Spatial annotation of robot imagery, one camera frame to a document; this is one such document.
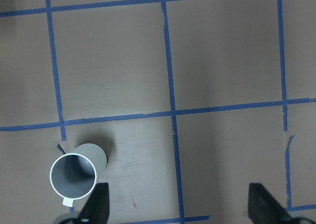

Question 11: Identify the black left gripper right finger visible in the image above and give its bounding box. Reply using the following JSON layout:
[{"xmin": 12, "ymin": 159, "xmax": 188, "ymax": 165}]
[{"xmin": 248, "ymin": 183, "xmax": 288, "ymax": 224}]

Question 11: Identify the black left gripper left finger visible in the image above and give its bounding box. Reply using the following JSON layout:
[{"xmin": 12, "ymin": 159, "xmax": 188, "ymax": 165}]
[{"xmin": 78, "ymin": 183, "xmax": 109, "ymax": 224}]

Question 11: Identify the white cylindrical cup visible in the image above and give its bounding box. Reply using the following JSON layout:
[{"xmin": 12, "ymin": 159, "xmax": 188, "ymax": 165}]
[{"xmin": 49, "ymin": 143, "xmax": 107, "ymax": 208}]

